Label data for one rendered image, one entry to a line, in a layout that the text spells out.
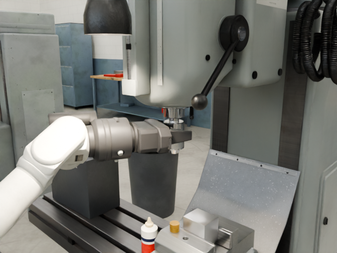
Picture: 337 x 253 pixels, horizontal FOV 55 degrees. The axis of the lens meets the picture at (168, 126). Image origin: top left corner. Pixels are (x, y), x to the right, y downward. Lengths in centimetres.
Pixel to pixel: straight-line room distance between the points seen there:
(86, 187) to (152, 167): 167
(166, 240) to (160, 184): 199
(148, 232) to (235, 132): 46
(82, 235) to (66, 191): 19
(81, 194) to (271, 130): 60
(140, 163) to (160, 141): 199
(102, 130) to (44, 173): 13
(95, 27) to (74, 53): 743
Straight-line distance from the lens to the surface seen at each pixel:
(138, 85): 60
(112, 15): 48
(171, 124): 70
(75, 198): 107
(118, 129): 65
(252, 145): 105
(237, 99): 105
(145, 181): 270
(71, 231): 99
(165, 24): 60
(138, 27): 60
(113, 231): 97
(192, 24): 60
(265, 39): 78
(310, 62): 77
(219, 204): 108
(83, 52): 805
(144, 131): 65
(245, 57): 72
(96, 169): 99
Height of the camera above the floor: 143
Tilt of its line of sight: 14 degrees down
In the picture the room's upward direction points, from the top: straight up
